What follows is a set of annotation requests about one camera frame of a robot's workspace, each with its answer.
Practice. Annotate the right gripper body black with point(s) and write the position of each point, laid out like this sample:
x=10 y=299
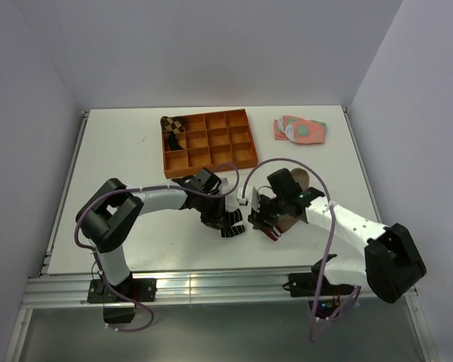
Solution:
x=269 y=208

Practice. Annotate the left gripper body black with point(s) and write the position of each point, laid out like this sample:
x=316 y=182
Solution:
x=211 y=209

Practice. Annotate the brown sock striped cuff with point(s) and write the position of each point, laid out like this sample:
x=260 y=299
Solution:
x=286 y=222

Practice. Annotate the black white striped sock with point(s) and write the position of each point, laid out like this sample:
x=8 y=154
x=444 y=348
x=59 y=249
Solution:
x=232 y=224

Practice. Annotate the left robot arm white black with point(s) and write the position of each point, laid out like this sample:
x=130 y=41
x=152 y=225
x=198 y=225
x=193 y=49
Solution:
x=104 y=223

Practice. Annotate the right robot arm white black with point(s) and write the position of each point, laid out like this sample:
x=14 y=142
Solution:
x=388 y=261

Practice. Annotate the orange compartment tray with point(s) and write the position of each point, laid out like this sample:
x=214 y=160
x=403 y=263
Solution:
x=213 y=140

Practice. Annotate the pink green dotted sock pair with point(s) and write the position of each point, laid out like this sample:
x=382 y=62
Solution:
x=299 y=131

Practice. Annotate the checkered brown rolled sock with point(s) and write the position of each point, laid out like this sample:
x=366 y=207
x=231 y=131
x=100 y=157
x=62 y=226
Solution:
x=171 y=127

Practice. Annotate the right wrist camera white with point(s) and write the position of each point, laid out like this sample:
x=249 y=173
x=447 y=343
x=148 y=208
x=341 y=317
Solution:
x=248 y=196

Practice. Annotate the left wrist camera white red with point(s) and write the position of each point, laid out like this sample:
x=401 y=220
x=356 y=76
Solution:
x=222 y=185

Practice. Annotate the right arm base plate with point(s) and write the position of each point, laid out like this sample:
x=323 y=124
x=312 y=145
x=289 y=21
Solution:
x=303 y=284

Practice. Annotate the aluminium rail frame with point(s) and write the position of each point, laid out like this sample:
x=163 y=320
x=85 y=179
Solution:
x=172 y=288

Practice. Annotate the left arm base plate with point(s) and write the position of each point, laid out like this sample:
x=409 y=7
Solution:
x=140 y=290

